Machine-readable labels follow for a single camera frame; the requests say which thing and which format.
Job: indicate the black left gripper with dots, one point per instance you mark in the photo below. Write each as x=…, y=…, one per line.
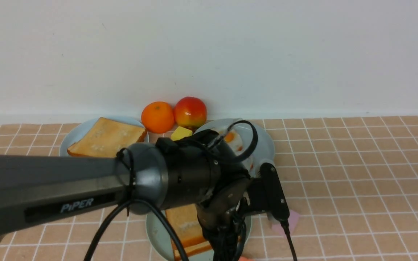
x=222, y=226

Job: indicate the toast slice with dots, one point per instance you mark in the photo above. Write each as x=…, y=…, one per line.
x=191, y=250
x=186, y=225
x=106, y=138

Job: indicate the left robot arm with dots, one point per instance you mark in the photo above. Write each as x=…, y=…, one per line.
x=141, y=178

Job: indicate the orange foam cube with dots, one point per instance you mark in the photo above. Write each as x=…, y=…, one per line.
x=243, y=258

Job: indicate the pink foam cube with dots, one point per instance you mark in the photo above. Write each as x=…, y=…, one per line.
x=277, y=228

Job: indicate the near fried egg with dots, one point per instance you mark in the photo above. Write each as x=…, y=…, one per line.
x=249, y=165

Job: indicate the fried egg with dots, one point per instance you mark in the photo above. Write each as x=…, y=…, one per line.
x=249, y=165
x=231, y=138

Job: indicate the mint green serving plate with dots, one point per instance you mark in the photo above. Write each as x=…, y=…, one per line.
x=161, y=241

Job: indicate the far fried egg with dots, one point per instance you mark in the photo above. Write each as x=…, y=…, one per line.
x=231, y=138

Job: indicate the grey egg plate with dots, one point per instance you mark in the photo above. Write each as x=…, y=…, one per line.
x=265, y=149

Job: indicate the yellow foam cube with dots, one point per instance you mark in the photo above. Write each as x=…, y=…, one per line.
x=180, y=133

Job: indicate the red yellow apple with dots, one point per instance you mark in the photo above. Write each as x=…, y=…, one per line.
x=190, y=112

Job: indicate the orange fruit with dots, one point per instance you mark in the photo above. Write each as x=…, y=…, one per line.
x=158, y=117

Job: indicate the blue bread plate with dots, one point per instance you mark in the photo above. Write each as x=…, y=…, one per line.
x=81, y=130

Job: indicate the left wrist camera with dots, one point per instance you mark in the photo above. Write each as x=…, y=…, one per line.
x=266, y=194

